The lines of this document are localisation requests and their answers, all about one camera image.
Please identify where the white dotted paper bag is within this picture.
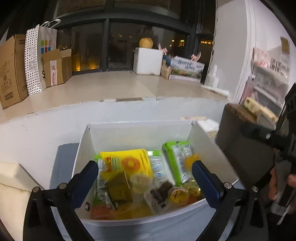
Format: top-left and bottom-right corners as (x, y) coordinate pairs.
(25, 19), (61, 95)

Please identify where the green packets left stack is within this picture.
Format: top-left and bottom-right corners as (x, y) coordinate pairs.
(94, 154), (112, 208)

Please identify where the clear plastic drawer organizer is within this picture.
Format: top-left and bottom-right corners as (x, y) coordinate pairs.
(240, 45), (290, 115)

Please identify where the printed landscape carton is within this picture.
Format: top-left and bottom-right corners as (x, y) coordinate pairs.
(169, 57), (205, 83)

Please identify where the cream sofa cushion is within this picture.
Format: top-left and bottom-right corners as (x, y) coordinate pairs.
(0, 162), (38, 240)

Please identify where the large brown cardboard box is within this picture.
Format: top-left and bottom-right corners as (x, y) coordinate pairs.
(0, 34), (28, 109)

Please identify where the white foam box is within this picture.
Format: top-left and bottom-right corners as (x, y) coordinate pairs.
(133, 48), (163, 76)

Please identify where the person's right hand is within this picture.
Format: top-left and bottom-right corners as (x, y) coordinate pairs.
(268, 166), (296, 209)

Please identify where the green packets right stack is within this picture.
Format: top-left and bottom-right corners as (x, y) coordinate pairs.
(147, 141), (194, 186)

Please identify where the olive green snack packet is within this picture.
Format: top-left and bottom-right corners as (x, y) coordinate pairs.
(106, 172), (133, 204)

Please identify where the dark seaweed clear pack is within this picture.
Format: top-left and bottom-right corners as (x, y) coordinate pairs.
(144, 181), (173, 215)

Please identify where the small yellow jelly cup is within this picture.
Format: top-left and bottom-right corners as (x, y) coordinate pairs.
(168, 187), (190, 206)

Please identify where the large yellow snack bag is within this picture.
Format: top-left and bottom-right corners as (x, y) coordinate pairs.
(100, 149), (153, 180)

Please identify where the white storage box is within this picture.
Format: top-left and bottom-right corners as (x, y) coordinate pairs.
(73, 120), (238, 226)

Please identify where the small open cardboard box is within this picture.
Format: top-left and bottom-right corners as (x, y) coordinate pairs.
(42, 49), (72, 87)

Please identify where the yellow tissue pack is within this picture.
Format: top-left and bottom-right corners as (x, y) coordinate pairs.
(243, 97), (278, 122)

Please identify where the blue-grey tablecloth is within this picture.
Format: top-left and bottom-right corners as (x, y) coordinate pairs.
(49, 143), (246, 241)

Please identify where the white plastic bottle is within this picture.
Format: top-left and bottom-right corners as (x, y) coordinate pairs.
(204, 65), (219, 88)

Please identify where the dark wooden side table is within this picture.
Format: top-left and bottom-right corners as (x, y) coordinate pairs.
(216, 103), (274, 189)

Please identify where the green packets stack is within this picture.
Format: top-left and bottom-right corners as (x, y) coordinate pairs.
(94, 154), (112, 208)
(147, 141), (194, 186)

